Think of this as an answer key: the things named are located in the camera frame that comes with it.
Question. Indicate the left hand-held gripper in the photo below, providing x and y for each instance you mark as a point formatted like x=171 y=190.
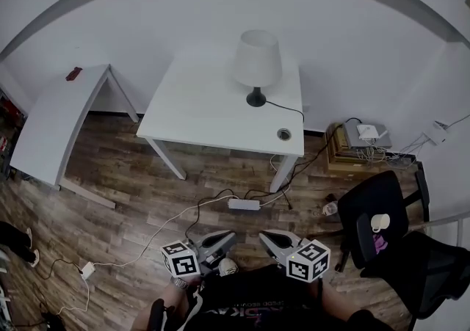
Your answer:
x=181 y=261

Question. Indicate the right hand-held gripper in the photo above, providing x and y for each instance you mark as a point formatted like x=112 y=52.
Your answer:
x=308 y=263

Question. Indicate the purple cloth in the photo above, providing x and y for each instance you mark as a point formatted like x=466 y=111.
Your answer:
x=379 y=243

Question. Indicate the cream mug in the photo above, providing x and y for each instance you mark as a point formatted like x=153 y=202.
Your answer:
x=380 y=221

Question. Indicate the white table lamp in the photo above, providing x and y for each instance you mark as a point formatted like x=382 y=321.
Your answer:
x=257 y=58

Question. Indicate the person's left forearm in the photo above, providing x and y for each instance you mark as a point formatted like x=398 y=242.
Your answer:
x=161 y=304

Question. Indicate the person's right forearm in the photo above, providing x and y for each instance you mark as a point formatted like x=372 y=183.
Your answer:
x=341 y=304

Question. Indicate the person's left white sneaker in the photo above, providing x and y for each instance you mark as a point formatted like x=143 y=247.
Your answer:
x=228 y=267

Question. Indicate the white power strip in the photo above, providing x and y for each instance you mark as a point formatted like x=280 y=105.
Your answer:
x=244 y=204

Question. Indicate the silver wristwatch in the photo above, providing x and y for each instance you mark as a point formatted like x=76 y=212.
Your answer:
x=180 y=283

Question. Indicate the person's black shirt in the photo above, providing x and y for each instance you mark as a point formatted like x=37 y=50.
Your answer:
x=257 y=296

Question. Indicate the white router on box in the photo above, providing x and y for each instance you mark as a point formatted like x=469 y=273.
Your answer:
x=338 y=162

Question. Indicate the black mesh-back office chair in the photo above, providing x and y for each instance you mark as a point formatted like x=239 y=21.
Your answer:
x=367 y=193

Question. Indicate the white square table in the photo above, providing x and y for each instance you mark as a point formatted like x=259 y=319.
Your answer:
x=205 y=113

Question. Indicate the white power adapter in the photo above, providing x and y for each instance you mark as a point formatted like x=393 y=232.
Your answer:
x=87 y=270

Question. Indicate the grey flat device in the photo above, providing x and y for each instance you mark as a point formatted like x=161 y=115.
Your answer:
x=385 y=143

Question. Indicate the white curved table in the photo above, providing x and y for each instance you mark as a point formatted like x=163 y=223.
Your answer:
x=51 y=120

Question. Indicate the dark red cloth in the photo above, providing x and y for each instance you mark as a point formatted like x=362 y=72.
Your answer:
x=73 y=73

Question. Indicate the cluttered storage shelf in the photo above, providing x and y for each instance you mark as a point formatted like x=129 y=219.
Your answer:
x=11 y=131

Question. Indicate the grey metal frame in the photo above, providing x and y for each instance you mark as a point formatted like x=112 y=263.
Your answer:
x=448 y=221

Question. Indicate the white wall socket box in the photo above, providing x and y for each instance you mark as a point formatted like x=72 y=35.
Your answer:
x=435 y=133

